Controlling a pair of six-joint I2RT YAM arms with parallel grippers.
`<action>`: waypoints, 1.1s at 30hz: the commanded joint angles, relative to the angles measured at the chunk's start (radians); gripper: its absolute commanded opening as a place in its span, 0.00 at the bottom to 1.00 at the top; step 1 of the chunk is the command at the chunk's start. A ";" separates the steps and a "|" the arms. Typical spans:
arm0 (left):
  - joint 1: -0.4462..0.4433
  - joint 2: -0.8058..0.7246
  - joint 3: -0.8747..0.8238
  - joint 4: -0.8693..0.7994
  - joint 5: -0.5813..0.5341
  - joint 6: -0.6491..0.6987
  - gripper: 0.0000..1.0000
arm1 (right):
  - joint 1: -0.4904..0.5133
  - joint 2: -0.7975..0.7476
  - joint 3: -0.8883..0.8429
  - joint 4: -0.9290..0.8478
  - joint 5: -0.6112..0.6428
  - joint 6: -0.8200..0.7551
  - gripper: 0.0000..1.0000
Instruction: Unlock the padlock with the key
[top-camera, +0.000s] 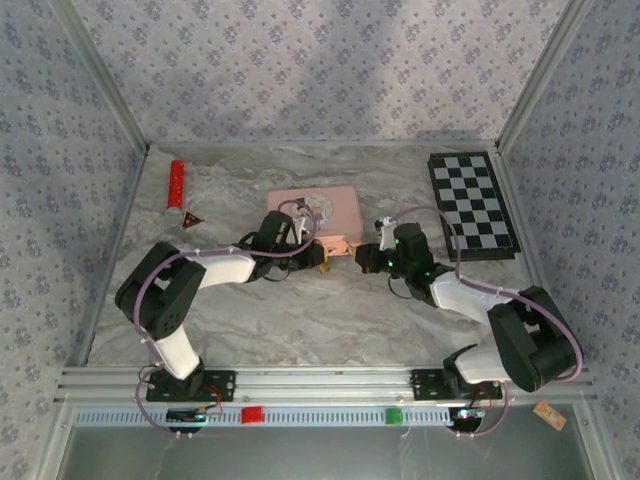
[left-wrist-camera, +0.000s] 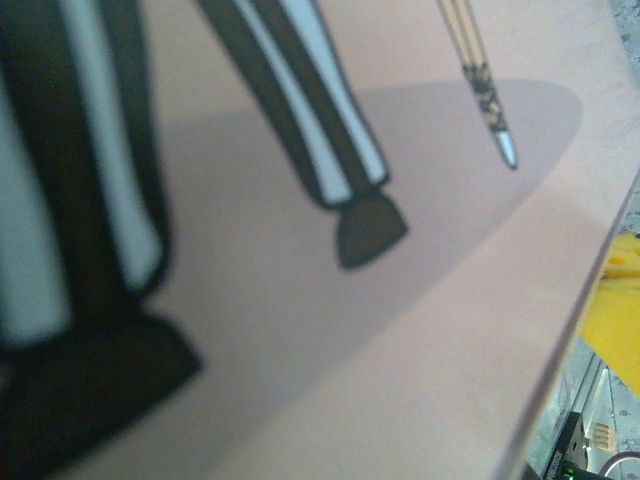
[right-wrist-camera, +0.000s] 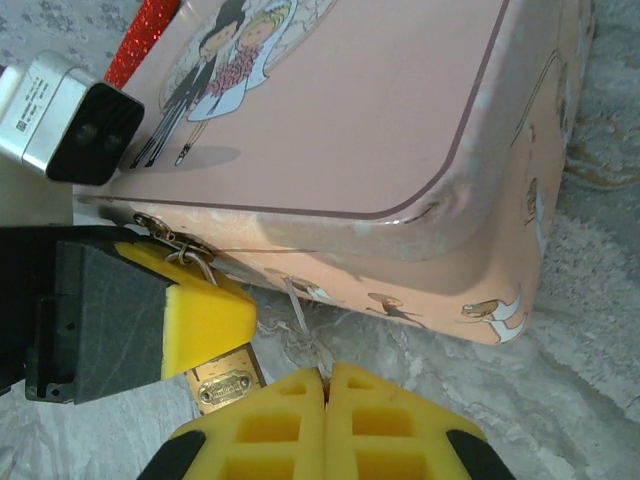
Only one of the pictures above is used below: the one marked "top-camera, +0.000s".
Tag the aluminium frame post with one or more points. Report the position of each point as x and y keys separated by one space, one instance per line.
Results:
x=547 y=75
x=100 y=75

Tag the aluminium side rail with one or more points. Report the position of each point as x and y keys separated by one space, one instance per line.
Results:
x=125 y=225
x=520 y=210

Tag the black grey chessboard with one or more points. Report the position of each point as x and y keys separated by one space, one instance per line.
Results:
x=470 y=190

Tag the small circuit board with led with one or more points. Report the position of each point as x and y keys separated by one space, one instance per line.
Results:
x=192 y=415
x=467 y=414

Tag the small red black triangle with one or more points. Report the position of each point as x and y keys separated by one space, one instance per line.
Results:
x=191 y=220

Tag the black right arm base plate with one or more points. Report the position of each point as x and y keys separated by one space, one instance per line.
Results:
x=425 y=385

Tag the pink tin box couple print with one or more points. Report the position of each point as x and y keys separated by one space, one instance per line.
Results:
x=345 y=210

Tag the red plastic block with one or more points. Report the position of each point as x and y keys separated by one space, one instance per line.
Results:
x=252 y=415

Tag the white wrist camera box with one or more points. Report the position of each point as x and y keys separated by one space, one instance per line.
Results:
x=301 y=227
x=385 y=235

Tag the red glitter tube silver cap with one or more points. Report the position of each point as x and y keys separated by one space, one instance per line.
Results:
x=176 y=182

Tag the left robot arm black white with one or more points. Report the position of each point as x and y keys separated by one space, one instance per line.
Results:
x=160 y=300

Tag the aluminium extrusion rail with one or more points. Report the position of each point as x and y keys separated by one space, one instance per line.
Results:
x=325 y=385

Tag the grey metal sheet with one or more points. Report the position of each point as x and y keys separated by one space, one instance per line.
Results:
x=325 y=455

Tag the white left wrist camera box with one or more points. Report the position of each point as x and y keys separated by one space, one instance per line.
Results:
x=301 y=227

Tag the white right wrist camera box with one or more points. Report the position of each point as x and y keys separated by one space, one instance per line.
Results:
x=385 y=235

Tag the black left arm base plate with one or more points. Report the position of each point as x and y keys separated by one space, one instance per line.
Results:
x=220 y=385

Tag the orange paper tag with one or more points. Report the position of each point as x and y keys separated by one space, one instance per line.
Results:
x=549 y=415

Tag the green plastic block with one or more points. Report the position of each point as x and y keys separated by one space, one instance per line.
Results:
x=394 y=416

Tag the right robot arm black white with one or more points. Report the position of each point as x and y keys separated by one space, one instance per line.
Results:
x=530 y=340

